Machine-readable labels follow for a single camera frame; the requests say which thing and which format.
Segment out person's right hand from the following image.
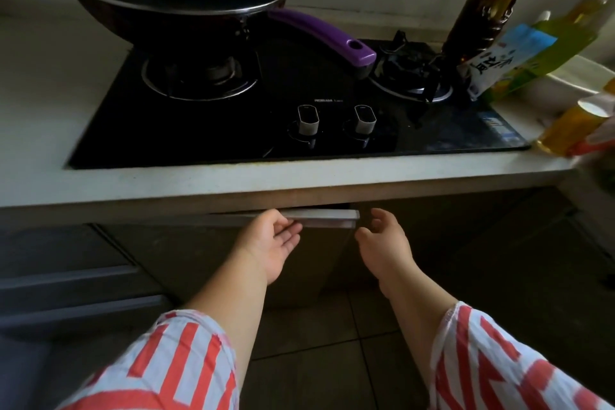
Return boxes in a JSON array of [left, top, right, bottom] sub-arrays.
[[355, 208, 417, 298]]

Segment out person's left hand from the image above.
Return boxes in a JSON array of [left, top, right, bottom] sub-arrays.
[[234, 209, 303, 286]]

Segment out dark cabinet door silver handle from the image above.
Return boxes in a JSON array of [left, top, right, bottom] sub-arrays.
[[94, 209, 360, 310]]

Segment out person's left forearm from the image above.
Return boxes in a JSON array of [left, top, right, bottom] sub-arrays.
[[184, 251, 268, 389]]

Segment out person's right forearm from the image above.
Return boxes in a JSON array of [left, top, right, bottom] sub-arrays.
[[379, 274, 458, 393]]

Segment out silver black stove knob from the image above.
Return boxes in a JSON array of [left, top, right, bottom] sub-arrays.
[[296, 104, 321, 136], [354, 104, 378, 135]]

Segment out dark plain cabinet door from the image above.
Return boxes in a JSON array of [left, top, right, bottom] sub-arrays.
[[355, 188, 615, 379]]

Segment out black glass gas stove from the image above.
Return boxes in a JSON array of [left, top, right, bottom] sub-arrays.
[[67, 36, 532, 170]]

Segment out gas burner with pan support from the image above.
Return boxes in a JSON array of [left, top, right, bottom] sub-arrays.
[[368, 30, 455, 103], [141, 50, 260, 102]]

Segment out red white striped left sleeve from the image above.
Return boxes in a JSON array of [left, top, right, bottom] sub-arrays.
[[57, 309, 240, 410]]

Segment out red white striped sleeve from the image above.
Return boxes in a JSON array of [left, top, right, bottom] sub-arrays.
[[428, 301, 614, 410], [57, 309, 240, 410]]

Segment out red white striped right sleeve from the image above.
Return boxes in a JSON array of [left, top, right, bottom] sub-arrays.
[[428, 301, 614, 410]]

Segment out blue white seasoning bag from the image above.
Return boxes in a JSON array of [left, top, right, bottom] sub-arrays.
[[458, 23, 558, 102]]

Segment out yellow oil bottle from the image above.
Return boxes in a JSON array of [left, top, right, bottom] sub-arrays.
[[535, 78, 615, 159]]

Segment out dark drawer front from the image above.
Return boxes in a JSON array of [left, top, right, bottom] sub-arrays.
[[0, 269, 175, 334], [0, 224, 141, 291]]

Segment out dark sauce bottle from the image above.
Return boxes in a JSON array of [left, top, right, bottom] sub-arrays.
[[441, 0, 538, 65]]

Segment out green yellow plastic bottle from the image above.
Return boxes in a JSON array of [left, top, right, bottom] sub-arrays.
[[485, 0, 615, 99]]

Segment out black wok purple handle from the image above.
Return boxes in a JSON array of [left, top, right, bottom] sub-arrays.
[[54, 0, 378, 68]]

